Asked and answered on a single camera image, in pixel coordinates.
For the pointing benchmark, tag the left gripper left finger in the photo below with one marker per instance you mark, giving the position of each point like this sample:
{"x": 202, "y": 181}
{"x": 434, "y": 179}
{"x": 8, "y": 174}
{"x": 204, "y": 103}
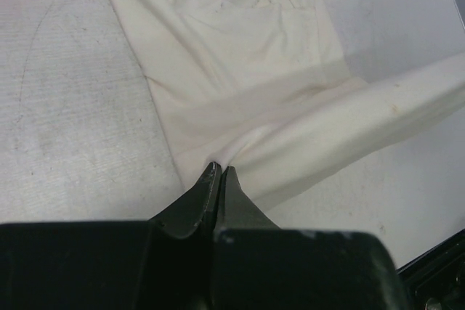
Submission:
{"x": 160, "y": 263}

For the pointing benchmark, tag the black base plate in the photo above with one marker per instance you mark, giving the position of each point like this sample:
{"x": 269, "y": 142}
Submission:
{"x": 435, "y": 279}

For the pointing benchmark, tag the white t shirt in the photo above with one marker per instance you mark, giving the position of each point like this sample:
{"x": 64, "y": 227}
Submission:
{"x": 263, "y": 86}

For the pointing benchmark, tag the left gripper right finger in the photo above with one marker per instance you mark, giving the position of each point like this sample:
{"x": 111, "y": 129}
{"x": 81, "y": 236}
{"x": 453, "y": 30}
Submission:
{"x": 257, "y": 265}

